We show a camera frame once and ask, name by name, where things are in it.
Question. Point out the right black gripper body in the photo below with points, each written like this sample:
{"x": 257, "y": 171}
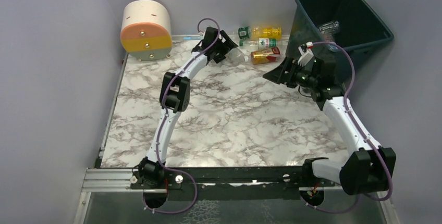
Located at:
{"x": 287, "y": 72}

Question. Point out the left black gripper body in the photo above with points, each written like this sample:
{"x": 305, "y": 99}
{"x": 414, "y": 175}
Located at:
{"x": 220, "y": 49}

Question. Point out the tall clear bottle blue label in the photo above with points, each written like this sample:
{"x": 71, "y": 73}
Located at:
{"x": 236, "y": 55}

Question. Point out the yellow bottle green label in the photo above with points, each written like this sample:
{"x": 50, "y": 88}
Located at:
{"x": 255, "y": 33}

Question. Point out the clear bottle green cap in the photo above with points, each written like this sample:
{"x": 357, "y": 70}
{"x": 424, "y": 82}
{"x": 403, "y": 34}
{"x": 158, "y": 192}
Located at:
{"x": 261, "y": 43}

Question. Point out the amber tea bottle red label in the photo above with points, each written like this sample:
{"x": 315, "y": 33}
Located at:
{"x": 264, "y": 56}

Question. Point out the clear bottle purple-blue label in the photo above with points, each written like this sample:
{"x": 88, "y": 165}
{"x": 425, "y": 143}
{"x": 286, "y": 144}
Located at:
{"x": 329, "y": 30}

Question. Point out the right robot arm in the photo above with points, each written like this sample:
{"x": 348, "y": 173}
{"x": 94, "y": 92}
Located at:
{"x": 369, "y": 166}

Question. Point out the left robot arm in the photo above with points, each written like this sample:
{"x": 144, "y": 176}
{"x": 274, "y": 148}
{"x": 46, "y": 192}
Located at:
{"x": 175, "y": 97}

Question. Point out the dark green plastic bin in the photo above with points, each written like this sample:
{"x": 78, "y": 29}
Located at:
{"x": 362, "y": 31}

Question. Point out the round pastel drawer cabinet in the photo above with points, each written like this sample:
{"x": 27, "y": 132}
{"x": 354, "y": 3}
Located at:
{"x": 146, "y": 30}

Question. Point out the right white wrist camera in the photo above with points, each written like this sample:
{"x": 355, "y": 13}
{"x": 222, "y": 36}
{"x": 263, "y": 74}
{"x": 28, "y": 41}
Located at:
{"x": 306, "y": 53}

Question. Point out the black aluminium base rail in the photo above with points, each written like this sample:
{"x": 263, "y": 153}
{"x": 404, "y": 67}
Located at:
{"x": 230, "y": 183}

